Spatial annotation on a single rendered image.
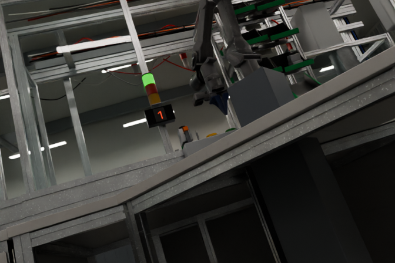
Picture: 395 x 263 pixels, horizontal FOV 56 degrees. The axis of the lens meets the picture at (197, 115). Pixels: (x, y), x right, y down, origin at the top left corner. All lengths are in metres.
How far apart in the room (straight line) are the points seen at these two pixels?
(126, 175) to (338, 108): 0.74
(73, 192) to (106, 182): 0.11
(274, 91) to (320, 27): 1.72
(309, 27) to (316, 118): 1.97
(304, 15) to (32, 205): 2.15
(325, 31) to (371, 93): 2.02
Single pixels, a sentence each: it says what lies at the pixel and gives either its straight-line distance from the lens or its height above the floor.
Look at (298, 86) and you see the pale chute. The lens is 1.78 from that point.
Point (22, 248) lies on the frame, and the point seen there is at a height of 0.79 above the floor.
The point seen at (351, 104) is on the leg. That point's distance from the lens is 0.78.
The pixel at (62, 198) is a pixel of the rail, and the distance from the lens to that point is 1.27.
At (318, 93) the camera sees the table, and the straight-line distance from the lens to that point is 0.78.
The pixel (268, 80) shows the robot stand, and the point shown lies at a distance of 1.10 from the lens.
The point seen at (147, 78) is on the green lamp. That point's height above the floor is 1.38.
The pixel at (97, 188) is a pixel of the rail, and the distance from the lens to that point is 1.26.
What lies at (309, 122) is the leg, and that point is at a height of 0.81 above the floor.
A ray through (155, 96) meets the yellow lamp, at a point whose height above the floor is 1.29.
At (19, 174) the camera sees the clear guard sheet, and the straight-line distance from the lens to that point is 2.61.
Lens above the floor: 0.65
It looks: 18 degrees up
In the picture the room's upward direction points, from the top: 19 degrees counter-clockwise
